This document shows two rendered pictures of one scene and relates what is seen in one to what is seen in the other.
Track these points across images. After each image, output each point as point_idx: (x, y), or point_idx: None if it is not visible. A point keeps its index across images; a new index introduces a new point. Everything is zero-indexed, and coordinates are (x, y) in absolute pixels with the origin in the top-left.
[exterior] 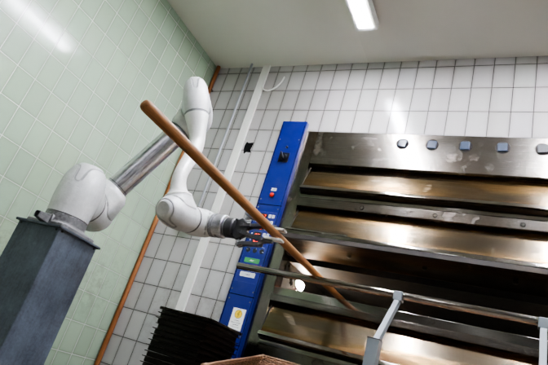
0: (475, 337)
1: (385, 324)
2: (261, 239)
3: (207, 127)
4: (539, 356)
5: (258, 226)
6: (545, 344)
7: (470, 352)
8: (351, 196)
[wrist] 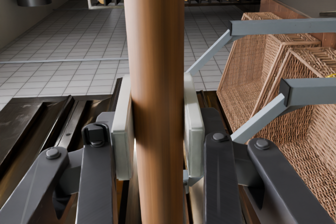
0: None
1: (245, 123)
2: (220, 136)
3: None
4: (207, 53)
5: (108, 192)
6: (192, 65)
7: (197, 216)
8: None
